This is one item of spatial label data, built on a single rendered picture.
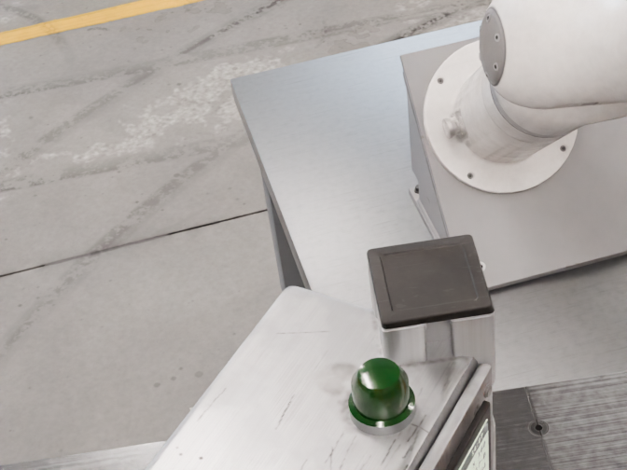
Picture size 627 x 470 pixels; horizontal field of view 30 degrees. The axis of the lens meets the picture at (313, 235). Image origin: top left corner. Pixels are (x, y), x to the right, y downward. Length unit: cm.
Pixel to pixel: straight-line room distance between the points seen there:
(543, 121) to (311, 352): 75
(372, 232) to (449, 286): 105
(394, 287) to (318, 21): 312
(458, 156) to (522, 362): 26
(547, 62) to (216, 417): 61
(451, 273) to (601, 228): 99
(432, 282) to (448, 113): 96
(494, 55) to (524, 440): 43
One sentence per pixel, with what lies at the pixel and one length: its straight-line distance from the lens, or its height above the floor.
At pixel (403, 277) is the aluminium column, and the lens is 48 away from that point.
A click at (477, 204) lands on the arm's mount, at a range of 142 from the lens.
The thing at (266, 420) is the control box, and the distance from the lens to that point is 46.
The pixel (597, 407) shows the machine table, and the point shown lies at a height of 83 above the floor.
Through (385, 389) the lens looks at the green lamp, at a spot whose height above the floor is 150.
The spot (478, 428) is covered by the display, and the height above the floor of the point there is 146.
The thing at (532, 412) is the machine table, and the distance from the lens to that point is 130.
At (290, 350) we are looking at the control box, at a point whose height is 147.
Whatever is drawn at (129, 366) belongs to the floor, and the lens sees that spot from 258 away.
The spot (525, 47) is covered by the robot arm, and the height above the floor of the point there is 128.
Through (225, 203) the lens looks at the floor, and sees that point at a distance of 293.
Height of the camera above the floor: 183
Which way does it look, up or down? 41 degrees down
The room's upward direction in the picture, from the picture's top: 8 degrees counter-clockwise
